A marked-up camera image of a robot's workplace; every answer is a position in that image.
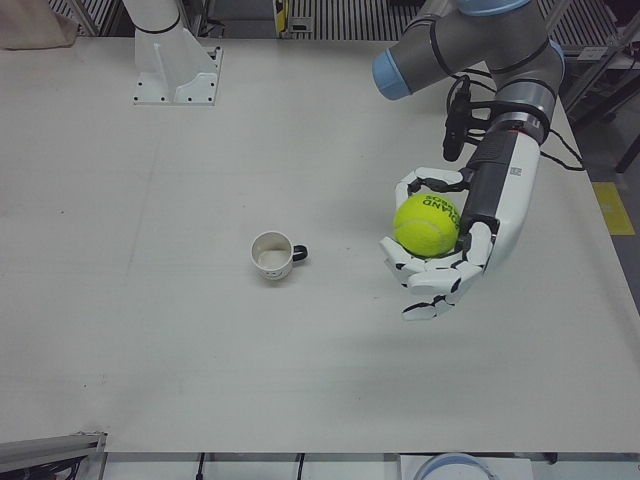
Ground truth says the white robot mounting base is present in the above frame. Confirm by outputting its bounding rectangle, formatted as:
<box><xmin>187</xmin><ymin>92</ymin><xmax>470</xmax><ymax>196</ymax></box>
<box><xmin>132</xmin><ymin>27</ymin><xmax>225</xmax><ymax>107</ymax></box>

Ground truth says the grey ribbed roller rack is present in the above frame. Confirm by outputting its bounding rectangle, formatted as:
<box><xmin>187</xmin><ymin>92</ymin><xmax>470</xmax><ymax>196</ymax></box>
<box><xmin>289</xmin><ymin>0</ymin><xmax>434</xmax><ymax>41</ymax></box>

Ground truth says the beige cloth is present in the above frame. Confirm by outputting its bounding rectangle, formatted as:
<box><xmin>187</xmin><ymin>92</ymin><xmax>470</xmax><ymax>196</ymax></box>
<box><xmin>0</xmin><ymin>0</ymin><xmax>79</xmax><ymax>51</ymax></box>

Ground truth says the white black dexterous robot hand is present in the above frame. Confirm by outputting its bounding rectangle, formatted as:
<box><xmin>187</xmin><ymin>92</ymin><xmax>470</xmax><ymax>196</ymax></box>
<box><xmin>378</xmin><ymin>127</ymin><xmax>545</xmax><ymax>323</ymax></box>

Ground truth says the yellow-green tennis ball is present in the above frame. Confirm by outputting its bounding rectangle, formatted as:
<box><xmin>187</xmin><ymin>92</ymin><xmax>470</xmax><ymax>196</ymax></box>
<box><xmin>392</xmin><ymin>192</ymin><xmax>462</xmax><ymax>259</ymax></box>

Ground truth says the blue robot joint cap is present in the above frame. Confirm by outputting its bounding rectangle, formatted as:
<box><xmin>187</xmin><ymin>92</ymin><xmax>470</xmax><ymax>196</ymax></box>
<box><xmin>413</xmin><ymin>452</ymin><xmax>496</xmax><ymax>480</ymax></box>

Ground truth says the aluminium frame rack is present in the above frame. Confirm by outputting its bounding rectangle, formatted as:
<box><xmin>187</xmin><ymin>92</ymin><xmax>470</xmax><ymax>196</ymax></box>
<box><xmin>564</xmin><ymin>0</ymin><xmax>640</xmax><ymax>175</ymax></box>

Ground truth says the aluminium extrusion bar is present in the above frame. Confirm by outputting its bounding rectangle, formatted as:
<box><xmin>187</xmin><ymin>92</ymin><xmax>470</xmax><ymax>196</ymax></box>
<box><xmin>0</xmin><ymin>430</ymin><xmax>109</xmax><ymax>480</ymax></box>

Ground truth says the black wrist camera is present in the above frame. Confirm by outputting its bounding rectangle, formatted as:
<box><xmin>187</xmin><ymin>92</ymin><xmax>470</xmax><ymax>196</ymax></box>
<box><xmin>442</xmin><ymin>77</ymin><xmax>474</xmax><ymax>162</ymax></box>

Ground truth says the white cup with black handle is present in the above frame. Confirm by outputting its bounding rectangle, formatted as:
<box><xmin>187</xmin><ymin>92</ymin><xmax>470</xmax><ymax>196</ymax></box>
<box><xmin>249</xmin><ymin>230</ymin><xmax>310</xmax><ymax>284</ymax></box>

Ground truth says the yellow black post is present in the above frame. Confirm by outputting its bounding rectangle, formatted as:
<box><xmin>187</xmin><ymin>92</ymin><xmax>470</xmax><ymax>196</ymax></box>
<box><xmin>273</xmin><ymin>0</ymin><xmax>290</xmax><ymax>37</ymax></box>

